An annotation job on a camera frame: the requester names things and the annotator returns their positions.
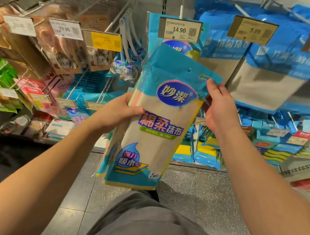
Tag person's right hand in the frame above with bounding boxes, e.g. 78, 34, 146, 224
198, 77, 246, 140

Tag person's left hand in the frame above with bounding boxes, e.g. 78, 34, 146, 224
91, 88, 147, 139

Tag blue antibacterial cloth packets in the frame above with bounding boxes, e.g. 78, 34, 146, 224
186, 0, 262, 86

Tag person's right forearm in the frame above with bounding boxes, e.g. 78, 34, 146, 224
205, 127, 310, 235

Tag person's grey trousers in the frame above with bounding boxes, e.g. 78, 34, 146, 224
82, 184, 247, 235

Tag yellow green sponge packets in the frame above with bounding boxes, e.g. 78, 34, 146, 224
172, 122, 225, 171

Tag striped sponge packets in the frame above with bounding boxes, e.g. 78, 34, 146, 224
229, 104, 310, 171

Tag bright yellow price tag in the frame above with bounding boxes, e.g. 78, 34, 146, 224
82, 29, 124, 53

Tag hanging brownish packets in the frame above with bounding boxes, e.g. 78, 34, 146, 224
0, 0, 123, 88

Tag pink goods pile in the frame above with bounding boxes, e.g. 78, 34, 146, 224
8, 75, 72, 119

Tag yellowish price tag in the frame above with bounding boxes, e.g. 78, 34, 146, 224
157, 16, 204, 44
226, 14, 280, 47

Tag metal peg hook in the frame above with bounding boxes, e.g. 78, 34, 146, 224
262, 0, 288, 13
214, 0, 254, 20
176, 4, 186, 21

